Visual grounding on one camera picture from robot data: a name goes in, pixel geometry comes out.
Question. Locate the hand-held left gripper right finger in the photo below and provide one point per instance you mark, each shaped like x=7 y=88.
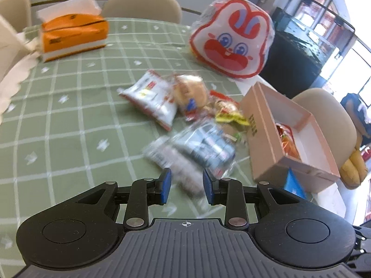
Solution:
x=208 y=189

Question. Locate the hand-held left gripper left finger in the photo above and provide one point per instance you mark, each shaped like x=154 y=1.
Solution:
x=165 y=186

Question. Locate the grey white snack packet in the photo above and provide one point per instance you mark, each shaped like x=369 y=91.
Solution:
x=176 y=165

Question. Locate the pink cardboard box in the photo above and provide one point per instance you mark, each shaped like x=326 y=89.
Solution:
x=260 y=139

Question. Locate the red yellow snack packet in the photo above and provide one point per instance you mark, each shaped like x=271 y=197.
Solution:
x=227 y=110

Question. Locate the white red snack packet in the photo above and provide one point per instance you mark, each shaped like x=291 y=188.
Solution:
x=153 y=98

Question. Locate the blue white snack packet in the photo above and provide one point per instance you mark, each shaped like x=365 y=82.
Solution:
x=205 y=144

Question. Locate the plain blue snack packet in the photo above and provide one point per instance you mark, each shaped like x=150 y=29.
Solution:
x=294 y=186

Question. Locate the orange red snack packet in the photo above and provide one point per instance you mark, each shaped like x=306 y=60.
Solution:
x=288 y=143

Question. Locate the bread bun packet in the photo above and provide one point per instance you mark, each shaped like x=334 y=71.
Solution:
x=189 y=92

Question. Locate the beige chair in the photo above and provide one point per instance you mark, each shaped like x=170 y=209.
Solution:
x=14 y=11
x=324 y=113
x=142 y=4

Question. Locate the yellow plush toy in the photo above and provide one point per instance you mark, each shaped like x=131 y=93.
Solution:
x=352 y=170

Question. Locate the rabbit face bag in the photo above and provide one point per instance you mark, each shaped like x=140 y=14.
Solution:
x=232 y=40

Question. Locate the black glass cabinet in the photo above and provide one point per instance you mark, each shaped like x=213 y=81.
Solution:
x=292 y=60

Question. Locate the dark blue cloth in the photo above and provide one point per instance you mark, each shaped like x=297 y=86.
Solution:
x=355 y=107

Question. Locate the orange tissue box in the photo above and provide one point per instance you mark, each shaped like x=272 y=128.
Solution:
x=72 y=34

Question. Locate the white scalloped cover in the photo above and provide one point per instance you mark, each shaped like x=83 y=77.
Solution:
x=11 y=63

